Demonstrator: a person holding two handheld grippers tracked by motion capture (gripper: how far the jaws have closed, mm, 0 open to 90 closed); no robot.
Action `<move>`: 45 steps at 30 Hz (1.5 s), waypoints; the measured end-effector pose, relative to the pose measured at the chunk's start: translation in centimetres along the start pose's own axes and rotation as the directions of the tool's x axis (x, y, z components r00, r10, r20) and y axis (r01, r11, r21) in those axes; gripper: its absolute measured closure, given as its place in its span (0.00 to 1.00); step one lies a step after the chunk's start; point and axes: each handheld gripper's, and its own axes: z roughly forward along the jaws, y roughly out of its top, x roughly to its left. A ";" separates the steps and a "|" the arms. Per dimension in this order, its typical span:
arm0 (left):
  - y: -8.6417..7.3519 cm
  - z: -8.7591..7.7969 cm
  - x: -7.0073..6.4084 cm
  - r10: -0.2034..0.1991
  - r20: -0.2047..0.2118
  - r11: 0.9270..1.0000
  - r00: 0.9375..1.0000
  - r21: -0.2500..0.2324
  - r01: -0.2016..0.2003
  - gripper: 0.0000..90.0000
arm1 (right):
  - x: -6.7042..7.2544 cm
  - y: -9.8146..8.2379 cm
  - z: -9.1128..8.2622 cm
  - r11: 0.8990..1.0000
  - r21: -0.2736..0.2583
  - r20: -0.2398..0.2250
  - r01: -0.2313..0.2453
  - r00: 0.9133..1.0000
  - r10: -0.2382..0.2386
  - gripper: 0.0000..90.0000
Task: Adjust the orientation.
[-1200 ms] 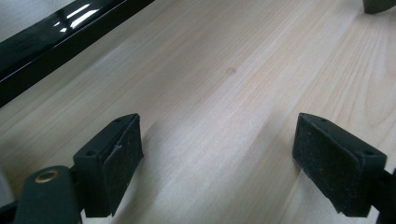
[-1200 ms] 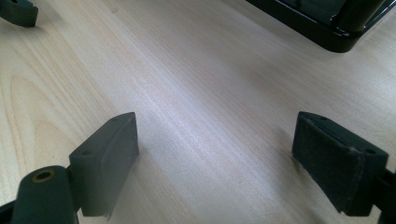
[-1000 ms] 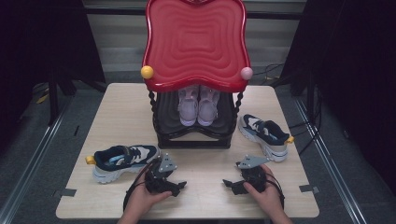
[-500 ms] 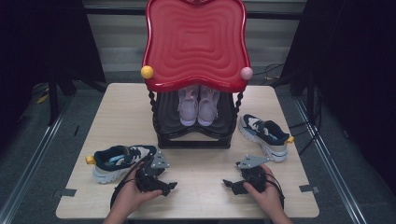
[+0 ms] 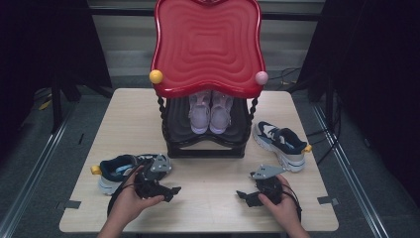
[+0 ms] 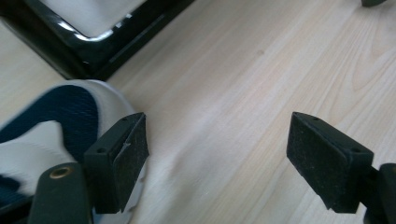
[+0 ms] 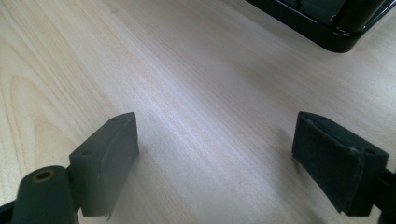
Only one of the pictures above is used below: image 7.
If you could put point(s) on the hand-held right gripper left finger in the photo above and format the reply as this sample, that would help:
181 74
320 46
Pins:
102 165

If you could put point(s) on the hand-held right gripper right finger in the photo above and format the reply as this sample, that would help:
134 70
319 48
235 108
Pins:
339 165

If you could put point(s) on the red and black shoe rack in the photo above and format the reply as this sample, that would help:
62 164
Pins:
311 31

